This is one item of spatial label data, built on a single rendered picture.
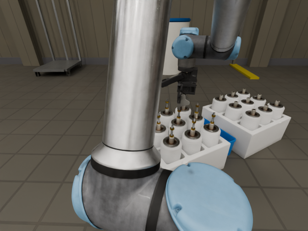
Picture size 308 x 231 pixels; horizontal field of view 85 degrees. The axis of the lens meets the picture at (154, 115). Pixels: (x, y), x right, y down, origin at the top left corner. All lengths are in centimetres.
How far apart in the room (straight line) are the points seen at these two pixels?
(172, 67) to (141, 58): 232
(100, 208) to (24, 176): 92
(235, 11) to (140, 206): 40
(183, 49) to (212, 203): 48
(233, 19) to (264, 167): 89
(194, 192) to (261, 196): 78
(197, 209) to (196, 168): 6
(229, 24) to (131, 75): 30
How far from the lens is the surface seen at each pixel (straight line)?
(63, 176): 107
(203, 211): 24
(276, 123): 125
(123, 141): 25
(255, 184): 105
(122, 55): 24
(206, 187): 26
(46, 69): 286
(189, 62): 74
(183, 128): 87
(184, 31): 73
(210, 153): 86
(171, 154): 75
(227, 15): 44
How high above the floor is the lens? 73
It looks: 30 degrees down
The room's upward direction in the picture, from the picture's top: straight up
